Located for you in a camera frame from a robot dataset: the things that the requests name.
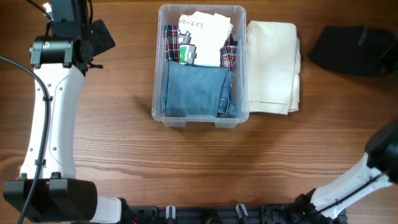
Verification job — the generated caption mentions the white printed t-shirt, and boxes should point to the white printed t-shirt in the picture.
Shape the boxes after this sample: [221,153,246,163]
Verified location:
[177,11,233,67]

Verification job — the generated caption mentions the blue denim jeans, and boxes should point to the blue denim jeans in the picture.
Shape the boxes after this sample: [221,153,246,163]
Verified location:
[161,61,237,118]

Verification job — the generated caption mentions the red plaid shirt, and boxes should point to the red plaid shirt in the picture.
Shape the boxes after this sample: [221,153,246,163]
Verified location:
[164,25,238,70]

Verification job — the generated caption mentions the cream cloth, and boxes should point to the cream cloth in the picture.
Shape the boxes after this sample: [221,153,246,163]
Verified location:
[246,21,301,115]

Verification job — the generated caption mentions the black garment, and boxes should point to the black garment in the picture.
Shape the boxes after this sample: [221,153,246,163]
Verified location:
[308,26,397,77]

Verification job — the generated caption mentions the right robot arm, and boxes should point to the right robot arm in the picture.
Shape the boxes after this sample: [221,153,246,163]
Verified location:
[289,120,397,223]

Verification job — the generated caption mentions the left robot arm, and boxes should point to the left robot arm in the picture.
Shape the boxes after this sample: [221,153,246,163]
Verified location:
[3,0,134,223]

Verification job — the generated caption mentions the clear plastic storage container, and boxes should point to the clear plastic storage container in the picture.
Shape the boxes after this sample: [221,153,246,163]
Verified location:
[152,4,249,128]

